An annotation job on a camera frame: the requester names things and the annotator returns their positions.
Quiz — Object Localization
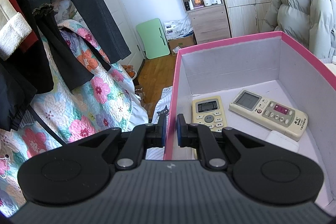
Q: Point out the yellowed remote face down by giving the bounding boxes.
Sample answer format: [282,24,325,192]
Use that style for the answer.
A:
[192,96,227,132]

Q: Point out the cream remote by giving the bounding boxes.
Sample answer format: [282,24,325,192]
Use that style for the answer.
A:
[229,89,308,141]

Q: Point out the white charger with prongs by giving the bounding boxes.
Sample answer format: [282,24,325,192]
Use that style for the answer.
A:
[265,130,299,152]

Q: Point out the pink cardboard box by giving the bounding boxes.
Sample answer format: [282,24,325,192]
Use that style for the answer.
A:
[164,32,335,214]

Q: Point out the guitar print table cloth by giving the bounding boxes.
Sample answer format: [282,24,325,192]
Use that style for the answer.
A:
[145,86,173,160]

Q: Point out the floral quilt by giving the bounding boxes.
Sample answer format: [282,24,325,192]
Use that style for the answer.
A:
[0,0,149,218]

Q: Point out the green folding table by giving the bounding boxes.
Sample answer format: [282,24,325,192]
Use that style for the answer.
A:
[136,18,170,60]

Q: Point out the cardboard box on floor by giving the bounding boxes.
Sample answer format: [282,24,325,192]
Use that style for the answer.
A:
[168,34,195,56]

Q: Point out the white tissue packs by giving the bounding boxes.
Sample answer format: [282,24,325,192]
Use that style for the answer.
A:
[163,16,194,40]

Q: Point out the black hanging garment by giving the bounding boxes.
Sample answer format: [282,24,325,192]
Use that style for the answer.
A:
[0,0,112,132]

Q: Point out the grey puffer jacket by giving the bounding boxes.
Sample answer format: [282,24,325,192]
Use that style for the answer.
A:
[261,0,335,59]

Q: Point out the white fleece sleeve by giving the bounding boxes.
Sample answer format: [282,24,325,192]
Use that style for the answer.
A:
[0,0,32,60]

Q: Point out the white door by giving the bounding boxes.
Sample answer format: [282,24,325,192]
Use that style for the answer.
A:
[104,0,144,71]

